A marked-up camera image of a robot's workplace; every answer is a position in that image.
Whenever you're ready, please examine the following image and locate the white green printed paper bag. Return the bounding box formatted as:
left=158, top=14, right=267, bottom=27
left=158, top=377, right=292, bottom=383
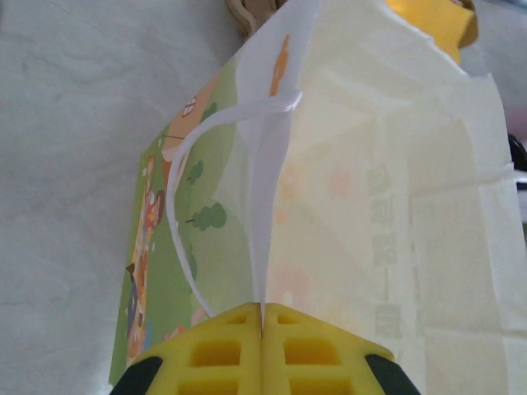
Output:
left=107, top=0, right=527, bottom=395

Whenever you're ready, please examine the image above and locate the brown pulp cup carrier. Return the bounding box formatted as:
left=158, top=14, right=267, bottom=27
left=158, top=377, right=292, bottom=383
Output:
left=225, top=0, right=289, bottom=39

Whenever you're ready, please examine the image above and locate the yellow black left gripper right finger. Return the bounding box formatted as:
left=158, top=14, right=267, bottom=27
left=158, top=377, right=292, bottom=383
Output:
left=262, top=302, right=422, bottom=395

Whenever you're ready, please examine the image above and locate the yellow cardboard box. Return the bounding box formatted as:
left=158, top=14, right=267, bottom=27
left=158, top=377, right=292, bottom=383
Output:
left=385, top=0, right=481, bottom=65

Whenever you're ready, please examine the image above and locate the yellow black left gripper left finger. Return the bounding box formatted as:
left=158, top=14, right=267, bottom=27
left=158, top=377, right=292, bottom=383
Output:
left=107, top=302, right=264, bottom=395

